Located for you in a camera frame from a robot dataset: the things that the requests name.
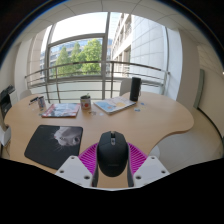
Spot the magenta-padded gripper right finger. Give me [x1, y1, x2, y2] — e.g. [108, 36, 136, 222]
[126, 143, 170, 188]

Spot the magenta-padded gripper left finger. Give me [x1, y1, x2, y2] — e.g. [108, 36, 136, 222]
[54, 143, 100, 188]

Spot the black computer mouse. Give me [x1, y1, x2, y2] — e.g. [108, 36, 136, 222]
[96, 130, 130, 178]

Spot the black cat-print mouse pad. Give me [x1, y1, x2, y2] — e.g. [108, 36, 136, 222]
[23, 124, 84, 171]

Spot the red magazine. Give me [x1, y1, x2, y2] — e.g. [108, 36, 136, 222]
[41, 102, 82, 119]

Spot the white chair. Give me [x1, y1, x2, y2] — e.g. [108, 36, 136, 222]
[18, 89, 33, 101]
[119, 78, 134, 97]
[0, 124, 13, 148]

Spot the blue and white magazine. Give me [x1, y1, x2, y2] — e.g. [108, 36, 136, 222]
[93, 96, 137, 116]

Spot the blue marker pen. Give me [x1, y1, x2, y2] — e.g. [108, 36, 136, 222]
[28, 96, 40, 105]

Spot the black cylindrical speaker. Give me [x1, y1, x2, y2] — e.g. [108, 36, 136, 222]
[129, 76, 142, 102]

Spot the black printer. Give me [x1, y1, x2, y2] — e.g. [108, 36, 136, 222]
[0, 84, 16, 118]

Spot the metal balcony railing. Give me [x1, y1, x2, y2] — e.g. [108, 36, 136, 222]
[24, 60, 171, 104]

